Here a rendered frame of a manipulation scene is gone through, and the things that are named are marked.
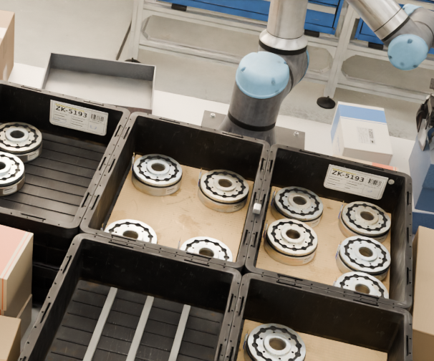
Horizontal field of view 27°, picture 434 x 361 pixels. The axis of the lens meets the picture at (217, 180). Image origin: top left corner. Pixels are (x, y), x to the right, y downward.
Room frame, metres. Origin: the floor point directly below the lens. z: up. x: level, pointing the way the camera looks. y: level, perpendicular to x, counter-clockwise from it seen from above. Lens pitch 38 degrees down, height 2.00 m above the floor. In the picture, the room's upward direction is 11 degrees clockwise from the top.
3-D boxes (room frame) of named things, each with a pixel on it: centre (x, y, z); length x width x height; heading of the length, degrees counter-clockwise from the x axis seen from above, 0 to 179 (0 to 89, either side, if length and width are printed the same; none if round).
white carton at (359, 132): (1.89, -0.33, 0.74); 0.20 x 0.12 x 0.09; 5
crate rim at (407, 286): (1.34, -0.24, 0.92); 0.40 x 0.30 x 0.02; 177
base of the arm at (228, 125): (1.76, -0.05, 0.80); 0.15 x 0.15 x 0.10
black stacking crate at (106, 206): (1.35, 0.06, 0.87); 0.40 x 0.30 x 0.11; 177
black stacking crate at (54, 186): (1.37, 0.36, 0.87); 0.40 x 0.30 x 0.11; 177
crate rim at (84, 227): (1.35, 0.06, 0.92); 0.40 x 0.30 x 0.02; 177
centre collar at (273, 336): (1.05, -0.16, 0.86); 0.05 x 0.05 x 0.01
